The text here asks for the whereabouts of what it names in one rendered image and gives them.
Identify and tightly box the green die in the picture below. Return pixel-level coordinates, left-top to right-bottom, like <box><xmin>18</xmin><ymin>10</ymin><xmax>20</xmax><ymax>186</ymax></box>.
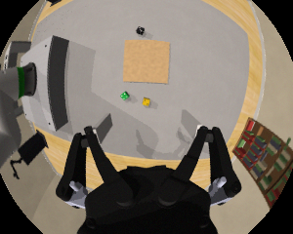
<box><xmin>121</xmin><ymin>92</ymin><xmax>129</xmax><ymax>100</ymax></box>

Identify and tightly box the tan mat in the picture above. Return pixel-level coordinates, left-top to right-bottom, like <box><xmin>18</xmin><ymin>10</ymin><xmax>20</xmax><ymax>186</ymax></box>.
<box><xmin>123</xmin><ymin>40</ymin><xmax>170</xmax><ymax>84</ymax></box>

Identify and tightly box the yellow die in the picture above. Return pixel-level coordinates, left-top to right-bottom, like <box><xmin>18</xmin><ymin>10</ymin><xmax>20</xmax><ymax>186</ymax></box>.
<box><xmin>143</xmin><ymin>97</ymin><xmax>150</xmax><ymax>106</ymax></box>

